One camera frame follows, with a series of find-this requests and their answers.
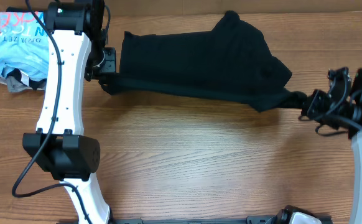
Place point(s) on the light blue printed t-shirt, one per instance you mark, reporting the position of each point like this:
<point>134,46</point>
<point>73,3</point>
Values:
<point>24,45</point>

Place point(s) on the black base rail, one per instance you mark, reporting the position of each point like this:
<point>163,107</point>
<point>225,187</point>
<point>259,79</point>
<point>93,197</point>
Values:
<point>266,219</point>

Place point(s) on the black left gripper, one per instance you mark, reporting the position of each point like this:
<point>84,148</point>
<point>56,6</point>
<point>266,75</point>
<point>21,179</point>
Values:
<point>110,65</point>

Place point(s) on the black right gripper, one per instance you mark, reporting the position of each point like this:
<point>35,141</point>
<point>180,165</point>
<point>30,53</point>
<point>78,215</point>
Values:
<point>314,102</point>

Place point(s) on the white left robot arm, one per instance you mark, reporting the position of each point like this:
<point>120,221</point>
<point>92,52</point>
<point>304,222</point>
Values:
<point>77,37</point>

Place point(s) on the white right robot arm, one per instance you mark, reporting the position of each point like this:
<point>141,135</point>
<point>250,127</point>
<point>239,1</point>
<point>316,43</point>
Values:
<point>353,127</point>

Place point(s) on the black polo shirt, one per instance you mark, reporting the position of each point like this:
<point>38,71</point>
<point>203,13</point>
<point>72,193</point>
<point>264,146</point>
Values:
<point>231,62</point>

